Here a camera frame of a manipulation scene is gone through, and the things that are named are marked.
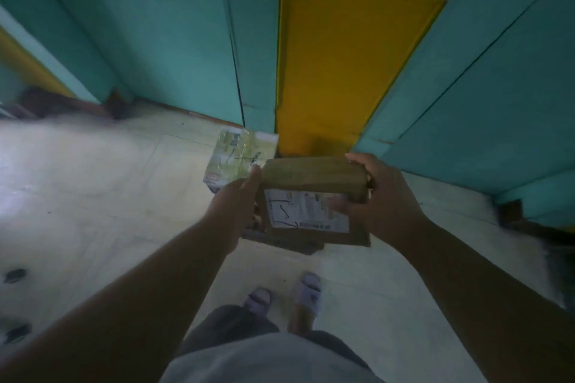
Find person's left hand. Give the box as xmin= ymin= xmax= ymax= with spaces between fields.
xmin=202 ymin=165 xmax=264 ymax=256

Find brown box label 1-7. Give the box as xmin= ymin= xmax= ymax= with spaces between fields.
xmin=257 ymin=156 xmax=373 ymax=248

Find person's right hand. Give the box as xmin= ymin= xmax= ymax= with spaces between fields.
xmin=325 ymin=153 xmax=432 ymax=253

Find person's right forearm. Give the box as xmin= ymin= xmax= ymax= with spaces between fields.
xmin=397 ymin=221 xmax=575 ymax=383

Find large white tape-wrapped box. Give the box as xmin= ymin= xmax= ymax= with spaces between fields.
xmin=202 ymin=126 xmax=280 ymax=194

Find person's right leg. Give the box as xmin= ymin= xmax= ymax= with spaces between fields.
xmin=287 ymin=306 xmax=316 ymax=335

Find dark grey shorts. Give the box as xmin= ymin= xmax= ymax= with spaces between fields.
xmin=174 ymin=304 xmax=374 ymax=371

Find person's left forearm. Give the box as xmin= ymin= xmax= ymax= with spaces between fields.
xmin=0 ymin=221 xmax=234 ymax=383

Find black flat tray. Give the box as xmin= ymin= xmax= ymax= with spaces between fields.
xmin=242 ymin=216 xmax=325 ymax=257

